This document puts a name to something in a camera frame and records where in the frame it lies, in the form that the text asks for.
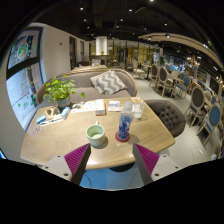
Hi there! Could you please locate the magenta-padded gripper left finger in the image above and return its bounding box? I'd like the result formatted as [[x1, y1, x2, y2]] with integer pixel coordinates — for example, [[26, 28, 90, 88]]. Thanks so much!
[[41, 143, 92, 186]]

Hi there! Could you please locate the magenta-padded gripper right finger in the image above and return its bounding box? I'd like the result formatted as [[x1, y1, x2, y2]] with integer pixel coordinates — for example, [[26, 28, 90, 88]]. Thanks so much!
[[132, 143, 184, 186]]

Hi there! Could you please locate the clear bottle with blue label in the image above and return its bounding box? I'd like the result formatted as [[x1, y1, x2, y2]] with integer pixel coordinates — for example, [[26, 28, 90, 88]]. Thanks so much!
[[116, 100, 135, 142]]

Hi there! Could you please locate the light green ceramic mug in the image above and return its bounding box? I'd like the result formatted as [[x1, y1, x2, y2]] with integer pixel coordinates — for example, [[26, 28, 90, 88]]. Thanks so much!
[[85, 120, 107, 148]]

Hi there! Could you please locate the small light blue box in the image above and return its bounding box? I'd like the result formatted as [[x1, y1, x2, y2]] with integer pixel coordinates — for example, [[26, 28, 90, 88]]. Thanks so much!
[[60, 106, 71, 120]]

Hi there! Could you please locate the grey tufted chair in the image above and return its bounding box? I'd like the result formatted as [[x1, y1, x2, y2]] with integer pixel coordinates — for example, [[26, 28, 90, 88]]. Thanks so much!
[[143, 98, 187, 139]]

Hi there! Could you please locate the white paper sheet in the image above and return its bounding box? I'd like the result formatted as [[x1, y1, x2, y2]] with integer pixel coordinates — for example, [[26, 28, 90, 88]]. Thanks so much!
[[70, 100, 97, 114]]

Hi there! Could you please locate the blue and white packet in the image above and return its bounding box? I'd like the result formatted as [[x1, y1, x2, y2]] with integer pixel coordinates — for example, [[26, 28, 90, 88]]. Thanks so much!
[[35, 113, 48, 126]]

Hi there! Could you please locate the white tissue box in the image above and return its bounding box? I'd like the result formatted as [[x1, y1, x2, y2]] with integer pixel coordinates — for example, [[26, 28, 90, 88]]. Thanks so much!
[[95, 98, 107, 117]]

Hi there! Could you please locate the white booklet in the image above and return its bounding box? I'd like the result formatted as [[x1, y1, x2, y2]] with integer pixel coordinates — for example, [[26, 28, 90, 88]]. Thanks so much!
[[107, 99, 123, 113]]

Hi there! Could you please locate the curved grey sofa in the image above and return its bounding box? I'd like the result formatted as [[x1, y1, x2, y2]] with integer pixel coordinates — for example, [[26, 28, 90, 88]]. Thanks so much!
[[35, 68, 139, 108]]

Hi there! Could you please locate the green potted plant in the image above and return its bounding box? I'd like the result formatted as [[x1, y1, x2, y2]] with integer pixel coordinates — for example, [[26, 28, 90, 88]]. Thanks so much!
[[42, 75, 87, 109]]

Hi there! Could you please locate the grey chevron cushion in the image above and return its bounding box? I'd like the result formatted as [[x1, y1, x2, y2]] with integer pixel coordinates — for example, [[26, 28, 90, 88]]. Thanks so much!
[[89, 69, 128, 97]]

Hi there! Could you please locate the group of ceiling lights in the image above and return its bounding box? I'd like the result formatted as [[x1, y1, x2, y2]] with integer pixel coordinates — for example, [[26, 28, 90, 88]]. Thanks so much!
[[78, 0, 214, 44]]

